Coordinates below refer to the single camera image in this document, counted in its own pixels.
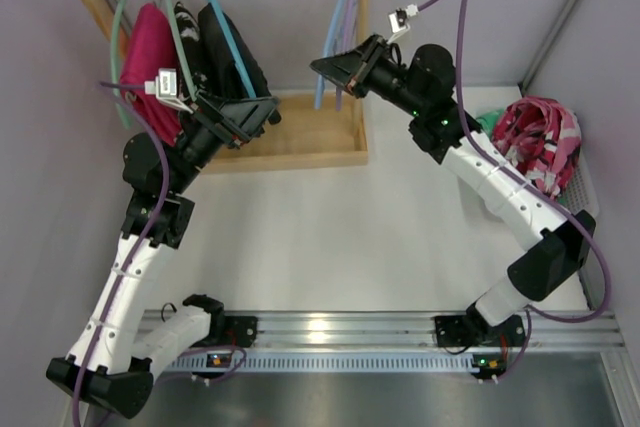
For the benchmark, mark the wooden clothes rack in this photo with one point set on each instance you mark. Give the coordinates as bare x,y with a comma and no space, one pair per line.
305,139

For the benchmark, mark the pink floral trousers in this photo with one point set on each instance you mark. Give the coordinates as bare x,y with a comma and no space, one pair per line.
542,139

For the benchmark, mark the aluminium mounting rail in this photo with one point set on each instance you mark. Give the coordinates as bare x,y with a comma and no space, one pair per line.
411,331

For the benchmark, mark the pale green hanger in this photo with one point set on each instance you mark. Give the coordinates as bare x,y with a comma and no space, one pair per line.
186,89

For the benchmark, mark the black white patterned garment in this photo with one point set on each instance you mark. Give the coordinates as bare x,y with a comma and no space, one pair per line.
189,33

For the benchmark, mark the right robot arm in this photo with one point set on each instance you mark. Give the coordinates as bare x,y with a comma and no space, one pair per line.
555,247

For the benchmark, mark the white slotted cable duct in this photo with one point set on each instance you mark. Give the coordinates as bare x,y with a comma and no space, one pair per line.
325,362

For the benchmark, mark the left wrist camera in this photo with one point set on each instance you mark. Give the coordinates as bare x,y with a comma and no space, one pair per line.
164,88

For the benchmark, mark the lilac hanger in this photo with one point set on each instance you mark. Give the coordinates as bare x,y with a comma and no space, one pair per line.
344,37

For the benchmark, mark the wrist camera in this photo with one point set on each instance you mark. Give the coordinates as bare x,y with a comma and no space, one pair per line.
164,88
399,21

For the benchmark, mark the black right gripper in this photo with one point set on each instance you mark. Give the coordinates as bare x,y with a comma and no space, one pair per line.
365,67

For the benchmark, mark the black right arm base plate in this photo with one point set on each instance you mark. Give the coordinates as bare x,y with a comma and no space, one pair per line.
463,331

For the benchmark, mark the white plastic basket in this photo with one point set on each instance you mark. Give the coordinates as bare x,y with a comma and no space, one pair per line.
580,193

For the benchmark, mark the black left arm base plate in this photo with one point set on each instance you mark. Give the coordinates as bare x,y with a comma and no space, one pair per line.
238,330

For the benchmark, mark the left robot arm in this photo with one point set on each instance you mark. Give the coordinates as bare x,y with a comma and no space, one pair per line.
109,366

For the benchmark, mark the black trousers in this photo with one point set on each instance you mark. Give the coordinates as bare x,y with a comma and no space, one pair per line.
226,81

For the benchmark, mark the green white towel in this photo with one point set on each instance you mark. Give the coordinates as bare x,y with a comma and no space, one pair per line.
489,120

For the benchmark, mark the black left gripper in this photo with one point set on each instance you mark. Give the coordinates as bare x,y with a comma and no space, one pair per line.
220,120

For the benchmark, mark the magenta garment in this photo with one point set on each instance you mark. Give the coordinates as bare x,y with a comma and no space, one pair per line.
151,48

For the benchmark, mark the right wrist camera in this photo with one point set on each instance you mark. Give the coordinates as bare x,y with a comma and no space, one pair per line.
399,21

